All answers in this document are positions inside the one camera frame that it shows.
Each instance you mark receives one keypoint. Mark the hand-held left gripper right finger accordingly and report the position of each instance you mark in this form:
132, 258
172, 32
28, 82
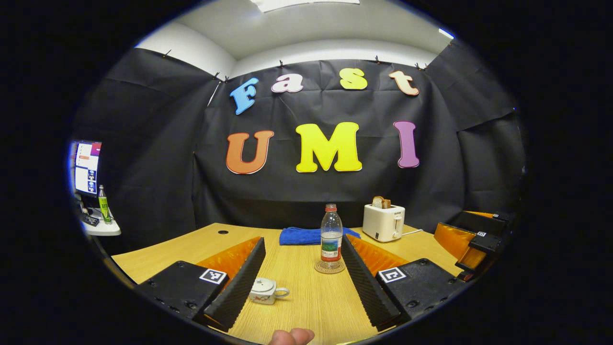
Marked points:
364, 287

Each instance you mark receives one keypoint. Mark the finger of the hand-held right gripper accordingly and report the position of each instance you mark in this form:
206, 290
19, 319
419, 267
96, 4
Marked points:
483, 223
483, 243

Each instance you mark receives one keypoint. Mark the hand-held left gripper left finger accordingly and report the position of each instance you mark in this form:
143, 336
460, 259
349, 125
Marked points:
244, 282

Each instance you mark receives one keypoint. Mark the white teacup lid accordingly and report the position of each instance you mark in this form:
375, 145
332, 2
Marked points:
264, 283

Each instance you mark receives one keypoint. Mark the white ceramic teacup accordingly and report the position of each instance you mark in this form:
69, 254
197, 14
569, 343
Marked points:
261, 299

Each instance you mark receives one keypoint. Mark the round wooden coaster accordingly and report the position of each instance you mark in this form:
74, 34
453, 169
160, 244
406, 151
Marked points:
330, 271

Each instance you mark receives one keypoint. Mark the clear plastic water bottle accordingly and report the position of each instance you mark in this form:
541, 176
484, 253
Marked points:
331, 235

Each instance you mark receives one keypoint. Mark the green drink bottle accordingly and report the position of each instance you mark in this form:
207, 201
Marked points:
104, 208

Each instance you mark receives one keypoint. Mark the white toaster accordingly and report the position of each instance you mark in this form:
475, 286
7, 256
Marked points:
383, 223

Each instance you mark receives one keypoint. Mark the blue towel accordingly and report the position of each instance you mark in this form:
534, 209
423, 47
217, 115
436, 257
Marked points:
299, 235

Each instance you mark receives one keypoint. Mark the toasted bread slice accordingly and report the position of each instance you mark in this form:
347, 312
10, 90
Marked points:
380, 202

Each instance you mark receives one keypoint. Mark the black backdrop cloth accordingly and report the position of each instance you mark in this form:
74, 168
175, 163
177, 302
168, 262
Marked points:
335, 191

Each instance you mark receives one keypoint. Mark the white side table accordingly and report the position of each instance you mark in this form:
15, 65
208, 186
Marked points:
105, 229

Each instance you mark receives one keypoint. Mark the computer monitor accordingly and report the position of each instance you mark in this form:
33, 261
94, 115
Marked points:
87, 167

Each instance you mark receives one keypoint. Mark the ceiling light panel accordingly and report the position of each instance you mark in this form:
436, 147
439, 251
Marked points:
297, 4

